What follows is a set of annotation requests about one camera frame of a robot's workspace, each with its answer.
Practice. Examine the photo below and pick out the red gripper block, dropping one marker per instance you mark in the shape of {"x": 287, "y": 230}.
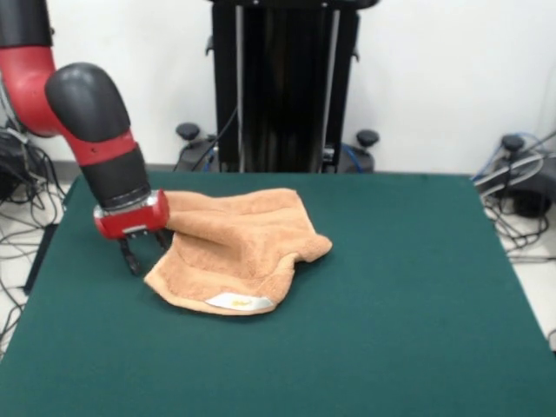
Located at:
{"x": 134, "y": 219}

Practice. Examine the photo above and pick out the tan terry towel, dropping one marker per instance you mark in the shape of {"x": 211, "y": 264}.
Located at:
{"x": 243, "y": 243}

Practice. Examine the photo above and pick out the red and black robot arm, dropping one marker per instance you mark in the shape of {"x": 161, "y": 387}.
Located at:
{"x": 87, "y": 113}

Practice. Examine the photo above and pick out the black floor base foot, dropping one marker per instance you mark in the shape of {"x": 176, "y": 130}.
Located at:
{"x": 530, "y": 195}
{"x": 8, "y": 174}

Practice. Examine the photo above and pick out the dark green table cloth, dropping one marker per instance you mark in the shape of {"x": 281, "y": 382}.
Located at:
{"x": 304, "y": 347}

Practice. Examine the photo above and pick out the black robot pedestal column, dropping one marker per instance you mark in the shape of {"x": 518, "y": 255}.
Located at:
{"x": 282, "y": 87}

